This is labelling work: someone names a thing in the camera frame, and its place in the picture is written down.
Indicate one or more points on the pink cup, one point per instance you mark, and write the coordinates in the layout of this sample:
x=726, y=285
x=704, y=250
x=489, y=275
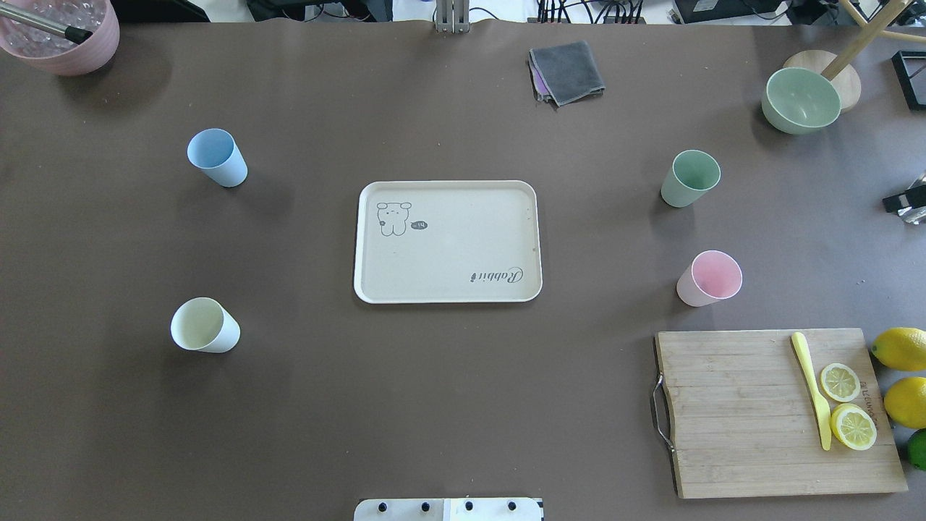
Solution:
x=712, y=276

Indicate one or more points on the cream white cup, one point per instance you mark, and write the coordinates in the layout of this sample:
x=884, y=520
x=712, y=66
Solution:
x=203, y=325

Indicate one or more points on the cream rabbit tray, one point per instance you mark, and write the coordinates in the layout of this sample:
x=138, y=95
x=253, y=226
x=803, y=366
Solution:
x=447, y=241

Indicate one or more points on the grey folded cloth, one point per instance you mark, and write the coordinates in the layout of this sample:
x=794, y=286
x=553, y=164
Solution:
x=564, y=74

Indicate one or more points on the green cup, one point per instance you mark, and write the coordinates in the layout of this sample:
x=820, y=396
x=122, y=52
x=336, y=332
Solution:
x=692, y=174

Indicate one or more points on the blue cup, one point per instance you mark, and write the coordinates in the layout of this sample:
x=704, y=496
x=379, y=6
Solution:
x=215, y=152

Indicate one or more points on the wooden cutting board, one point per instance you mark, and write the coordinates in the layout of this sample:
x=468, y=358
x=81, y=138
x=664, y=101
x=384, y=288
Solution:
x=741, y=423

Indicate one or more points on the green bowl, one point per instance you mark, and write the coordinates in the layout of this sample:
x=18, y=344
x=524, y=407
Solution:
x=800, y=101

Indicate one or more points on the yellow plastic knife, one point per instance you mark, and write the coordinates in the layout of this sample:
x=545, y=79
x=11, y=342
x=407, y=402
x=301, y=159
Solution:
x=820, y=405

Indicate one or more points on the lemon slice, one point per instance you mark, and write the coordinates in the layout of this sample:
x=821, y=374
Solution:
x=839, y=382
x=853, y=427

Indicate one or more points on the wooden cup stand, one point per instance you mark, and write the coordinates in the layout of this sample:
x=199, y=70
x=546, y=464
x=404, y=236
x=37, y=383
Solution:
x=837, y=68

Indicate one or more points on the metal muddler tool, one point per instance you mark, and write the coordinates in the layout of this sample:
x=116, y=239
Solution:
x=70, y=33

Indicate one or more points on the whole yellow lemon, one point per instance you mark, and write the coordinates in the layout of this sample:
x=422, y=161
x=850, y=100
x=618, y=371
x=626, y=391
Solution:
x=904, y=402
x=900, y=348

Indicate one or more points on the pink bowl with ice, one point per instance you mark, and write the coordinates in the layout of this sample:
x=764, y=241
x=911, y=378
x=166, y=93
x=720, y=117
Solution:
x=57, y=55

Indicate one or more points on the green lime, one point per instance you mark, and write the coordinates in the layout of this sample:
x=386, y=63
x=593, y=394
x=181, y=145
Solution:
x=916, y=449

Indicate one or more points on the aluminium frame post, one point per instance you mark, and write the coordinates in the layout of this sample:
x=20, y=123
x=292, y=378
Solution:
x=452, y=16

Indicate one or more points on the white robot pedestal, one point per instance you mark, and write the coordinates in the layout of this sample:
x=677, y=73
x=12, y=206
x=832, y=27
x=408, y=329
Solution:
x=467, y=508

